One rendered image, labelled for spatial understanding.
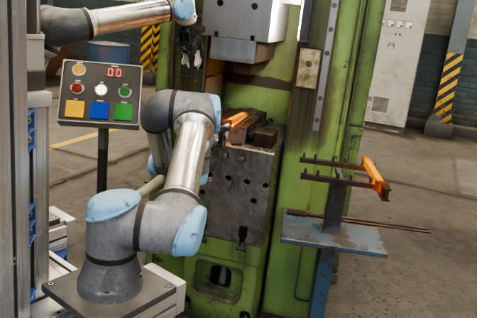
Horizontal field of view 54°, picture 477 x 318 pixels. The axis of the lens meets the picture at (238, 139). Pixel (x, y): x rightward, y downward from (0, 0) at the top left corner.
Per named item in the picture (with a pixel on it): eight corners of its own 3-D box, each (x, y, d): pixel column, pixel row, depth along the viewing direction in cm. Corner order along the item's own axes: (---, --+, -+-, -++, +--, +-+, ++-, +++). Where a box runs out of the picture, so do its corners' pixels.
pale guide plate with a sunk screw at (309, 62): (315, 89, 204) (321, 50, 200) (294, 86, 206) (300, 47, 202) (316, 89, 206) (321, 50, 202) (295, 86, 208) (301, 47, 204)
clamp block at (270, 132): (271, 149, 203) (273, 135, 202) (253, 145, 205) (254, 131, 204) (276, 143, 215) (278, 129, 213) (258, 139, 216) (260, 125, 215)
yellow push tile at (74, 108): (83, 117, 196) (85, 101, 198) (64, 116, 195) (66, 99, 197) (83, 119, 198) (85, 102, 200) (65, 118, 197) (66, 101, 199)
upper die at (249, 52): (253, 64, 197) (256, 41, 194) (209, 58, 201) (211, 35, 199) (273, 58, 236) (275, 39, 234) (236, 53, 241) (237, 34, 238)
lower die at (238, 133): (245, 144, 206) (247, 125, 204) (202, 137, 211) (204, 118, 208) (265, 125, 245) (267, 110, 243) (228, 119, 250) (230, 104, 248)
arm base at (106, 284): (103, 313, 100) (105, 272, 98) (63, 284, 109) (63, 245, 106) (155, 285, 112) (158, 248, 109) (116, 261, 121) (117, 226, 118)
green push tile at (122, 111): (131, 120, 200) (132, 104, 202) (113, 119, 198) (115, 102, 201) (131, 121, 202) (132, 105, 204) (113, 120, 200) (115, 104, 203)
